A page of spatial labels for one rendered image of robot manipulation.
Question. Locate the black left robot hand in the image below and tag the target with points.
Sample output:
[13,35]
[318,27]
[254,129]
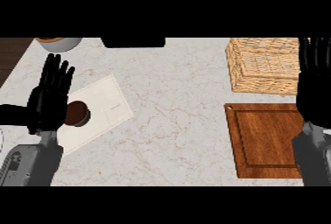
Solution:
[47,100]

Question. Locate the tan wicker basket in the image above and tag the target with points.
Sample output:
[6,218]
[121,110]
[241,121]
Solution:
[264,68]

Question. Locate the black appliance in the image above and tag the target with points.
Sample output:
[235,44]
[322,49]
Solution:
[133,42]

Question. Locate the white placemat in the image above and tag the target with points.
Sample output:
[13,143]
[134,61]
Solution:
[100,112]

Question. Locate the grey bowl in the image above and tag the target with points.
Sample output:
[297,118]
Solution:
[59,43]

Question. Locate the dark brown round cupcake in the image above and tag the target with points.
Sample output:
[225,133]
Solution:
[77,113]

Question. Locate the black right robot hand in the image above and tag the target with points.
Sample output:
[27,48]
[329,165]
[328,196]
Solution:
[315,93]

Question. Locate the brown wooden cutting board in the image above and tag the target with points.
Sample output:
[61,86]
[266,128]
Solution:
[266,140]

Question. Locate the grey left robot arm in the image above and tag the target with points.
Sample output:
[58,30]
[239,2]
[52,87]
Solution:
[32,163]

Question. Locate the dark brown wooden panel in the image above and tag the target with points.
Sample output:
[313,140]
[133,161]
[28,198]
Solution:
[12,55]

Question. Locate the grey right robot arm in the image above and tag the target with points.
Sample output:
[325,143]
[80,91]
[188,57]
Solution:
[313,157]

